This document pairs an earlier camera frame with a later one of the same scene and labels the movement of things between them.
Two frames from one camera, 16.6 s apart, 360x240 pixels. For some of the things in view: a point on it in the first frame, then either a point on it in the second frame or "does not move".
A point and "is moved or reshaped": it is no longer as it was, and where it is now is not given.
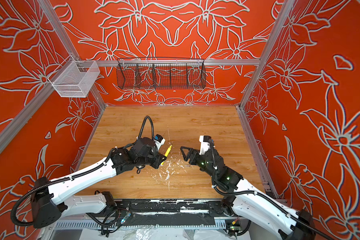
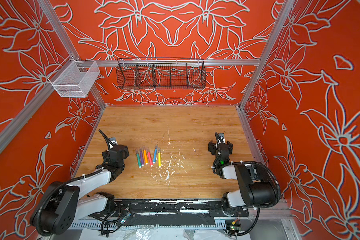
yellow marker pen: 167,153 is moved or reshaped
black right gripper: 192,152 -> 213,147
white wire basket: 74,78 does not move
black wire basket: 161,73 does not move
